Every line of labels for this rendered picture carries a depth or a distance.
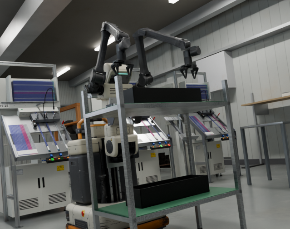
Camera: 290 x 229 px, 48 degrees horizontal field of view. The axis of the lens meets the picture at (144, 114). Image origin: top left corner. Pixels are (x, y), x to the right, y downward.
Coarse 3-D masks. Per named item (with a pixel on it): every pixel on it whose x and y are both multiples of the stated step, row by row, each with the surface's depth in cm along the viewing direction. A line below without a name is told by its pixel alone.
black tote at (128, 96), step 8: (136, 88) 197; (144, 88) 200; (152, 88) 204; (160, 88) 208; (168, 88) 212; (176, 88) 216; (184, 88) 220; (192, 88) 225; (128, 96) 199; (136, 96) 196; (144, 96) 199; (152, 96) 203; (160, 96) 207; (168, 96) 211; (176, 96) 215; (184, 96) 219; (192, 96) 224; (200, 96) 228
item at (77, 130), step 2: (90, 124) 305; (76, 126) 298; (82, 126) 299; (80, 128) 288; (82, 128) 298; (76, 130) 287; (78, 130) 287; (80, 130) 286; (82, 130) 293; (84, 130) 294; (76, 132) 287; (78, 132) 286; (80, 132) 286; (82, 132) 292; (84, 132) 293; (82, 134) 294; (84, 134) 295; (82, 136) 293; (84, 136) 294; (82, 138) 292; (84, 138) 293
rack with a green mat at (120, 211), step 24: (120, 96) 175; (120, 120) 174; (192, 168) 256; (96, 192) 205; (216, 192) 217; (240, 192) 221; (96, 216) 203; (120, 216) 178; (144, 216) 174; (240, 216) 221
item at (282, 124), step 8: (240, 128) 456; (264, 128) 475; (280, 128) 399; (264, 136) 473; (264, 144) 473; (264, 152) 474; (288, 152) 395; (248, 160) 452; (288, 160) 393; (248, 168) 450; (288, 168) 393; (248, 176) 448; (288, 176) 393; (248, 184) 449
